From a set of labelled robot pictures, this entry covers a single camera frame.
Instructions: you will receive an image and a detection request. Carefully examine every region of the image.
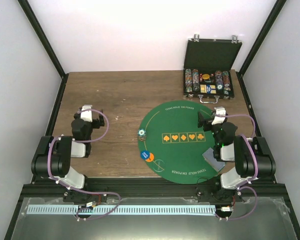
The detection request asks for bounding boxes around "orange round blind button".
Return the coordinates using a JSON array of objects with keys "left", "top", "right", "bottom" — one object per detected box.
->
[{"left": 145, "top": 152, "right": 155, "bottom": 163}]

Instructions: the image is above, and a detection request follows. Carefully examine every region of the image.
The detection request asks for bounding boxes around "black poker chip case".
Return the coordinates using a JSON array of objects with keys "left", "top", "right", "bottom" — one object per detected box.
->
[{"left": 183, "top": 34, "right": 242, "bottom": 103}]

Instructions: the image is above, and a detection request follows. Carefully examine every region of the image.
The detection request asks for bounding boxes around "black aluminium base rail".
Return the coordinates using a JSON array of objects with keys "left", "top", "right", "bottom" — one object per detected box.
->
[{"left": 19, "top": 177, "right": 288, "bottom": 204}]

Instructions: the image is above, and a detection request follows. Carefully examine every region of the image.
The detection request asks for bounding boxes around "yellow card box in case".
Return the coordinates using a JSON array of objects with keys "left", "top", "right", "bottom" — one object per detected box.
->
[{"left": 200, "top": 84, "right": 207, "bottom": 94}]

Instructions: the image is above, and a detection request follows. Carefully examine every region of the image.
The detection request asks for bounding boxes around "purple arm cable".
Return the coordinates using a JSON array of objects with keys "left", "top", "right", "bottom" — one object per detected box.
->
[
  {"left": 218, "top": 114, "right": 260, "bottom": 222},
  {"left": 47, "top": 108, "right": 122, "bottom": 222}
]

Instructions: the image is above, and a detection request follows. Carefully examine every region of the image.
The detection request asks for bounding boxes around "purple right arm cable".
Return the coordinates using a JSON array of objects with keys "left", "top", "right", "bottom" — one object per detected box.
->
[{"left": 218, "top": 114, "right": 260, "bottom": 222}]

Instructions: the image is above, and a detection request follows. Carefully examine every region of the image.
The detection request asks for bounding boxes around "light blue slotted cable duct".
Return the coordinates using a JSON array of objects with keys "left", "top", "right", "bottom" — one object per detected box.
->
[{"left": 26, "top": 204, "right": 216, "bottom": 216}]

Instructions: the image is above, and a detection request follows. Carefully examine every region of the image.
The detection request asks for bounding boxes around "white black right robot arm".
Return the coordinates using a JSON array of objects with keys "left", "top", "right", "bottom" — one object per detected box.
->
[{"left": 197, "top": 107, "right": 276, "bottom": 202}]

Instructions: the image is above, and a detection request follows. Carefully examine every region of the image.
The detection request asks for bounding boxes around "blue patterned card deck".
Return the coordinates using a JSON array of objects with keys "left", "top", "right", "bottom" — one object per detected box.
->
[{"left": 202, "top": 148, "right": 226, "bottom": 172}]

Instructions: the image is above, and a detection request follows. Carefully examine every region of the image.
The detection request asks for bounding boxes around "blue card box in case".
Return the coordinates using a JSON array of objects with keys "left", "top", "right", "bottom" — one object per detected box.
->
[{"left": 206, "top": 84, "right": 217, "bottom": 94}]

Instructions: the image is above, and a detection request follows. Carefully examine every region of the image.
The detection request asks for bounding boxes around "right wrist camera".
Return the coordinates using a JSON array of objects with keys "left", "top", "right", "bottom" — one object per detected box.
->
[{"left": 211, "top": 106, "right": 227, "bottom": 125}]

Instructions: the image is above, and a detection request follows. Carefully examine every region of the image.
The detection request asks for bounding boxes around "chip row in case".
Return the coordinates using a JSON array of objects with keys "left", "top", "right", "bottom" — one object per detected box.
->
[
  {"left": 214, "top": 70, "right": 223, "bottom": 90},
  {"left": 192, "top": 69, "right": 200, "bottom": 92},
  {"left": 184, "top": 69, "right": 193, "bottom": 93},
  {"left": 222, "top": 71, "right": 231, "bottom": 92}
]

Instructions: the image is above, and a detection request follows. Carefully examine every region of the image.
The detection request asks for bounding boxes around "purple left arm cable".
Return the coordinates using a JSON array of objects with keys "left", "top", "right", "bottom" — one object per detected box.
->
[{"left": 47, "top": 108, "right": 122, "bottom": 222}]

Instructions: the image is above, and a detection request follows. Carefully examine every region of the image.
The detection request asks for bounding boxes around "round green poker mat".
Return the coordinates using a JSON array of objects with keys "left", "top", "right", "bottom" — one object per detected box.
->
[{"left": 138, "top": 100, "right": 220, "bottom": 184}]

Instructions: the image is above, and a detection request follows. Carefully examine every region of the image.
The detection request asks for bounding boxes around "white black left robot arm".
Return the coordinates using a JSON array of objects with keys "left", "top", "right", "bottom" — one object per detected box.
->
[{"left": 31, "top": 105, "right": 109, "bottom": 202}]

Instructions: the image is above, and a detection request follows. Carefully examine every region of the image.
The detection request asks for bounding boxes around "blue round dealer button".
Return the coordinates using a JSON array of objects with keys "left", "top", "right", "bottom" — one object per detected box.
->
[{"left": 140, "top": 150, "right": 150, "bottom": 160}]

